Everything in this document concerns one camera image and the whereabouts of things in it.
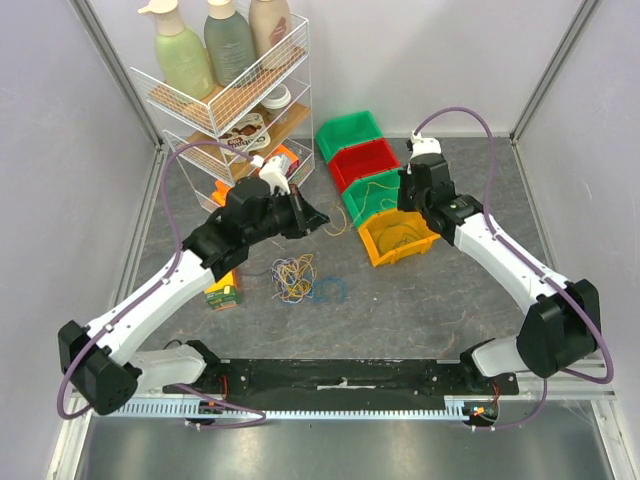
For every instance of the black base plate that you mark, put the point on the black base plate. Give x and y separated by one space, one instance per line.
237 379

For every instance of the dark green bottle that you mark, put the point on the dark green bottle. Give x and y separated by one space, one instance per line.
228 41

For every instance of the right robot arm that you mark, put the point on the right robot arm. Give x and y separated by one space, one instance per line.
561 318

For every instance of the light green pump bottle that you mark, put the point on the light green pump bottle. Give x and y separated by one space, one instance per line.
179 50

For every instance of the orange sponge pack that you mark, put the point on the orange sponge pack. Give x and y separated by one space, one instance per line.
219 195

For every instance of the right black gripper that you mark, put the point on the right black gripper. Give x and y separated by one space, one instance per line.
417 198

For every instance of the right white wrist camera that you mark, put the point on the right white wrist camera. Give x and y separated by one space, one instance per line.
419 145

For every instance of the far green plastic bin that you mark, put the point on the far green plastic bin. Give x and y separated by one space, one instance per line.
346 131

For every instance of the white slotted cable duct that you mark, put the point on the white slotted cable duct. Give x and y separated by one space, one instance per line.
193 408

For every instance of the white wire shelf rack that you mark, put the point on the white wire shelf rack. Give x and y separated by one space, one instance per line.
236 86

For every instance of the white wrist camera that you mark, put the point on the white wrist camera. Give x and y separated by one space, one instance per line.
273 171
419 145

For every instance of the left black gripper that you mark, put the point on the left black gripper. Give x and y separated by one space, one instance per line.
305 217

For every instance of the red plastic bin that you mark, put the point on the red plastic bin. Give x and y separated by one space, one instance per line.
360 161

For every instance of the beige brown bottle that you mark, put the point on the beige brown bottle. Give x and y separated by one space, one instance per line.
270 23

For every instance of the green plastic bin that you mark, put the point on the green plastic bin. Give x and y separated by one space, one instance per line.
346 131
371 195

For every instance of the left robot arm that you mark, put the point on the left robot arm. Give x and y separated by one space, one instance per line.
101 359

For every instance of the near green plastic bin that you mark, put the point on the near green plastic bin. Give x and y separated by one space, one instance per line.
371 195

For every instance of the yogurt multipack carton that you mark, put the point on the yogurt multipack carton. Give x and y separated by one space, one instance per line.
248 134

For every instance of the paper cup with lid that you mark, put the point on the paper cup with lid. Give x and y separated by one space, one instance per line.
278 98

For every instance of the orange purple box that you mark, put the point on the orange purple box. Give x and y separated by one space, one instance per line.
285 160

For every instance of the orange green juice carton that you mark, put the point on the orange green juice carton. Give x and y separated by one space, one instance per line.
225 293

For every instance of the yellow plastic bin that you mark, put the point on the yellow plastic bin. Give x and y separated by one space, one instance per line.
393 235

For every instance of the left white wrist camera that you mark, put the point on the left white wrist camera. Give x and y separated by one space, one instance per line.
273 171

